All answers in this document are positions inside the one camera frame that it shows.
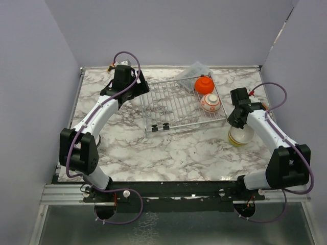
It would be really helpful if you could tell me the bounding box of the white orange patterned bowl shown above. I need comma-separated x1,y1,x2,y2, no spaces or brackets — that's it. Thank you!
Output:
200,93,221,113

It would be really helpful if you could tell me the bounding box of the beige ceramic bowl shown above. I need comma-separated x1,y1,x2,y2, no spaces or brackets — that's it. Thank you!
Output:
228,125,255,143

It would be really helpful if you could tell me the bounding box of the orange plastic bowl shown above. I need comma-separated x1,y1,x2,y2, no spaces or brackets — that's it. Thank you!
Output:
194,76,215,94

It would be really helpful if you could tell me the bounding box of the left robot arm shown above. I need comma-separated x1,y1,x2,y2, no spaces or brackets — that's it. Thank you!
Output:
59,65,150,202

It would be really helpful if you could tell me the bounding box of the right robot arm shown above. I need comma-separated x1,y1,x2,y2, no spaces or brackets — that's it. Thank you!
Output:
227,87,311,200

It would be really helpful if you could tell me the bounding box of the yellow black small clamp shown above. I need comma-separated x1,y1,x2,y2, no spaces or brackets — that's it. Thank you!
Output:
107,66,115,72

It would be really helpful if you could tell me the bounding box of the yellow white bowl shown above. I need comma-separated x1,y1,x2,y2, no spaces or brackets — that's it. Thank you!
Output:
228,135,249,147

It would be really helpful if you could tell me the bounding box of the clear plastic container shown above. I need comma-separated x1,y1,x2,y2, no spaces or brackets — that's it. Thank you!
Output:
175,61,212,92

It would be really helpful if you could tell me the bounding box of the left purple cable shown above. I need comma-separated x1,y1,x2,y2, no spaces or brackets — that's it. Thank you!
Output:
65,52,145,225

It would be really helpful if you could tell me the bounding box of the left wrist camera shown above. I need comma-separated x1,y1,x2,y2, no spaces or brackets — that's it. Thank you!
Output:
118,59,131,66

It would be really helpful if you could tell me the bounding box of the silver wire dish rack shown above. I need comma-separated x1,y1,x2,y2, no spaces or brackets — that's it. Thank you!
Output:
140,72,227,135

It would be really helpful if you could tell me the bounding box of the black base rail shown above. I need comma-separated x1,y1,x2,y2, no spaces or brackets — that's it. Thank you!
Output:
83,181,264,213

